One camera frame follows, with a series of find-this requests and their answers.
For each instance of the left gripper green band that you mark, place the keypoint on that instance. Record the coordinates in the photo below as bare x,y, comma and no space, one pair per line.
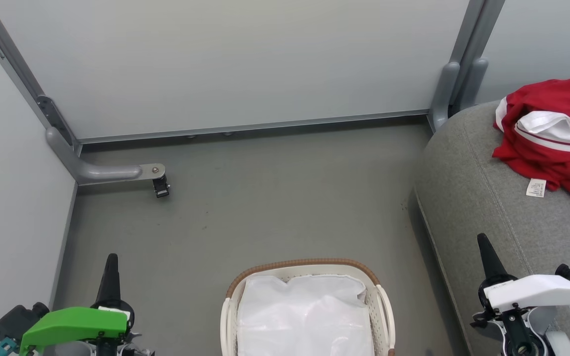
72,321

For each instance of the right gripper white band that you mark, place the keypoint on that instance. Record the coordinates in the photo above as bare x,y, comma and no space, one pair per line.
537,291

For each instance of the red and white garment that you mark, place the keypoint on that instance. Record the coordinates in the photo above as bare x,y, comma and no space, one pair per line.
562,168

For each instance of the white garment with red trim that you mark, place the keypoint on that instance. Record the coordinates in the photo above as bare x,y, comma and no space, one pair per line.
557,126

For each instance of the white grey robot right arm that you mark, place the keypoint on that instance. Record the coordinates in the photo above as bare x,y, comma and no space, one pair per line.
522,331

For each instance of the white laundry basket brown rim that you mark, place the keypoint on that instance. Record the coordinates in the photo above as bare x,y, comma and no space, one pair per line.
228,316

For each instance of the grey fabric sofa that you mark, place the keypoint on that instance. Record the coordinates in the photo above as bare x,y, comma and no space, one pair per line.
473,198

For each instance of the long grey post foot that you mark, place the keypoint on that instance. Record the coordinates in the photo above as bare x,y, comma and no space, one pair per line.
102,172

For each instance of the short grey post foot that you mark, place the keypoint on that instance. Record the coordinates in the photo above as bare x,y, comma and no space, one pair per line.
446,94

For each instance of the upright grey partition post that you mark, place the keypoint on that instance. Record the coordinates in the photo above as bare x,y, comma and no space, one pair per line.
478,39

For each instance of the slanted grey partition post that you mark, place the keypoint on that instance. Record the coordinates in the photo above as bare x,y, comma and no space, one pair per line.
13,59

